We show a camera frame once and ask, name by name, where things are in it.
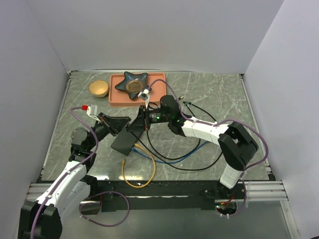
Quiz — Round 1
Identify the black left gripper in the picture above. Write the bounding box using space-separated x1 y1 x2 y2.
87 112 131 150

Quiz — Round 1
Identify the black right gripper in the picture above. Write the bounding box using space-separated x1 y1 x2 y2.
127 106 171 132

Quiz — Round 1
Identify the black network switch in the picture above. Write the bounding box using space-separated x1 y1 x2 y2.
111 128 142 156

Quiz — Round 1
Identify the yellow ethernet cable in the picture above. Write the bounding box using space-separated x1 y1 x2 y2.
121 142 157 188

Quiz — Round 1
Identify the blue ethernet cable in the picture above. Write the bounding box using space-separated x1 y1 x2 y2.
131 140 210 164

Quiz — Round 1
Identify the black coaxial cable bundle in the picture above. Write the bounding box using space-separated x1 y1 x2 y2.
131 95 224 171

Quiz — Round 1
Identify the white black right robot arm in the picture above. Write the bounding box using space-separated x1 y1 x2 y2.
127 95 259 199

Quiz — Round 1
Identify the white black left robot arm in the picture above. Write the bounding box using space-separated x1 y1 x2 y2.
17 113 131 239

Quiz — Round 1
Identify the salmon pink tray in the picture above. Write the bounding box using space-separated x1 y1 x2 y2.
109 72 166 107

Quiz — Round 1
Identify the yellow wooden bowl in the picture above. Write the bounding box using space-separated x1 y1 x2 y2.
89 80 110 98

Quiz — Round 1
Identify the blue star-shaped dish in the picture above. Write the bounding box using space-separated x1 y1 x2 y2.
115 71 148 100

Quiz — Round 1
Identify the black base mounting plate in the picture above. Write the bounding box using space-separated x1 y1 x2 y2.
80 180 245 212

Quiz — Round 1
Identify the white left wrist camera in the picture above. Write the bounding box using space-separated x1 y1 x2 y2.
81 105 101 122

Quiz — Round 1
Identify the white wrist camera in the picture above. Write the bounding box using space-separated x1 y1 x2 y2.
81 105 101 122
138 89 150 109

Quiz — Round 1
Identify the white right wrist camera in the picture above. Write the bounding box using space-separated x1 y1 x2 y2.
138 89 150 109

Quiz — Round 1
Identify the aluminium frame rail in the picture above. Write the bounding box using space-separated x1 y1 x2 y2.
26 181 289 202

